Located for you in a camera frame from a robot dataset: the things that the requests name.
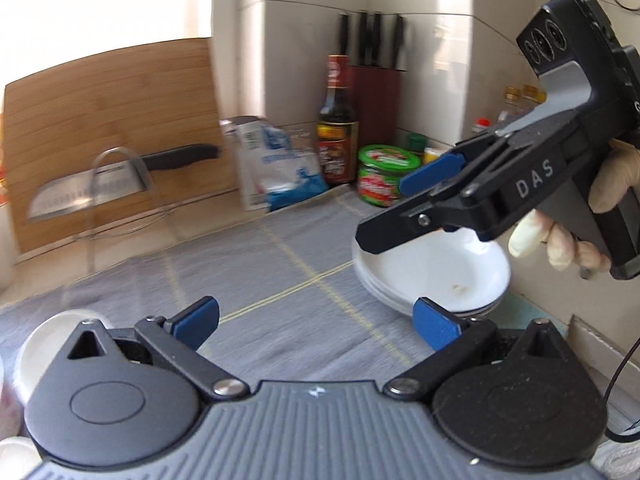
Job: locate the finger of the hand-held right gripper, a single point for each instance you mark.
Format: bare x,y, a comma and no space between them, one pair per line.
430,172
395,230

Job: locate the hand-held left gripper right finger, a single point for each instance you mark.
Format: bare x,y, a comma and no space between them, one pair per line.
435,325

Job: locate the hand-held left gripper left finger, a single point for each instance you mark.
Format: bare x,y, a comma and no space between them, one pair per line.
195,322

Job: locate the white fruit-print plate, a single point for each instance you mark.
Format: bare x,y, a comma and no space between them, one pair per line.
475,313
372,290
450,270

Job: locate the white pink-flower bowl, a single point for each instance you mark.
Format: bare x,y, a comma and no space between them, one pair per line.
12,449
47,332

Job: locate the person's right hand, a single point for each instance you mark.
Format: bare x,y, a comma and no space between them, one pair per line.
525,240

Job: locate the yellow-lid spice jar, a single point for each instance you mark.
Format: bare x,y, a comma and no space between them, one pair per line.
431,155

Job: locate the small green-cap jar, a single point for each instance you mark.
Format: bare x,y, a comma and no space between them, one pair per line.
416,141

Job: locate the green-lid sauce jar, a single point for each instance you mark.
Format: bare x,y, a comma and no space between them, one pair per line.
387,175

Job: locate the clear red-cap bottle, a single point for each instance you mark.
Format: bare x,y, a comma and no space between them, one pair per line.
481,124

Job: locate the yellow-cap condiment bottle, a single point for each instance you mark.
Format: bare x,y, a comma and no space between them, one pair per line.
532,94

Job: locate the yellow-label oil bottle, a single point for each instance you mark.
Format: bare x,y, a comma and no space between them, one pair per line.
511,97

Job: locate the dark red knife block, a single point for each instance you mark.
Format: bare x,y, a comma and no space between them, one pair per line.
375,105

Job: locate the grey checked cloth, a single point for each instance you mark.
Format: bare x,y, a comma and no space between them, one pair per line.
280,280

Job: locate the dark vinegar bottle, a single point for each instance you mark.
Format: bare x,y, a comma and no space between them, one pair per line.
336,125

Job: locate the white and blue salt bag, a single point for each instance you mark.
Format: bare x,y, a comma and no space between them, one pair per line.
280,170

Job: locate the bamboo cutting board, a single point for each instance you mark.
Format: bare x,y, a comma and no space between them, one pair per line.
125,100

